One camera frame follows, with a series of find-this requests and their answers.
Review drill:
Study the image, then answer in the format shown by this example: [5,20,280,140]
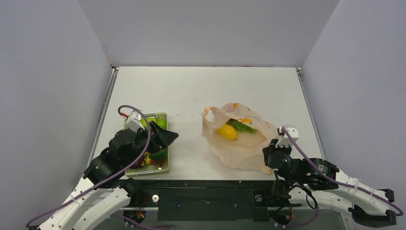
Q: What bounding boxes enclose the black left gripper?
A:
[124,120,179,167]

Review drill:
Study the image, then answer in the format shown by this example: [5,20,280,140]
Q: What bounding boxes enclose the orange plastic bag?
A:
[202,103,280,175]

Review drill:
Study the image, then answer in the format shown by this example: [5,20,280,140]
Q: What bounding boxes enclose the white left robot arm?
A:
[26,121,179,230]

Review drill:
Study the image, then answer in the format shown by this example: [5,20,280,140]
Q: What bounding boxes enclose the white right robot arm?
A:
[262,139,396,228]

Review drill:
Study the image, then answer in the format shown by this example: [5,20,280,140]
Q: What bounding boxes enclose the green fake lime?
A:
[156,118,167,130]

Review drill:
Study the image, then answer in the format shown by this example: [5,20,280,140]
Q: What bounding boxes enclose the green fake pear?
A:
[140,117,155,127]

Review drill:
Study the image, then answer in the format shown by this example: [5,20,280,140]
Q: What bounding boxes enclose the yellow fake bananas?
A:
[141,152,151,167]

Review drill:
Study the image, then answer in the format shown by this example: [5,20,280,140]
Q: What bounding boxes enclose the green plastic basket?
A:
[125,112,169,177]

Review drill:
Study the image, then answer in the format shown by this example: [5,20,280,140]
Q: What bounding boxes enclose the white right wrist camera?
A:
[276,125,299,148]

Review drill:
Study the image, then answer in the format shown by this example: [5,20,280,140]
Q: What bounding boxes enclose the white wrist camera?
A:
[121,110,145,132]
[276,125,299,148]

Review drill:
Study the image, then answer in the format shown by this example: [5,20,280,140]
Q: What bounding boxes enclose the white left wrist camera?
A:
[121,110,145,132]

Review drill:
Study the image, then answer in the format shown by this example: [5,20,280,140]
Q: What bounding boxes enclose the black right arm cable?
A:
[272,179,318,217]

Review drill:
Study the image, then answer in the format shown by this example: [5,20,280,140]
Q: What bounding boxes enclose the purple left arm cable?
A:
[26,104,172,230]

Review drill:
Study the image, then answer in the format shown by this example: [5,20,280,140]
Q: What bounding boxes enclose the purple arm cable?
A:
[281,126,404,229]
[26,104,172,230]

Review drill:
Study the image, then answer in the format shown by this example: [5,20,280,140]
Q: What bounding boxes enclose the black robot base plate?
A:
[119,180,301,221]

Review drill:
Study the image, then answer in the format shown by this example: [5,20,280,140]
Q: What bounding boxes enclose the aluminium table frame rail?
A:
[86,67,120,166]

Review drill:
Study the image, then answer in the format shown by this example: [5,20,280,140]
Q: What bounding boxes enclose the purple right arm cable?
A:
[281,126,404,229]

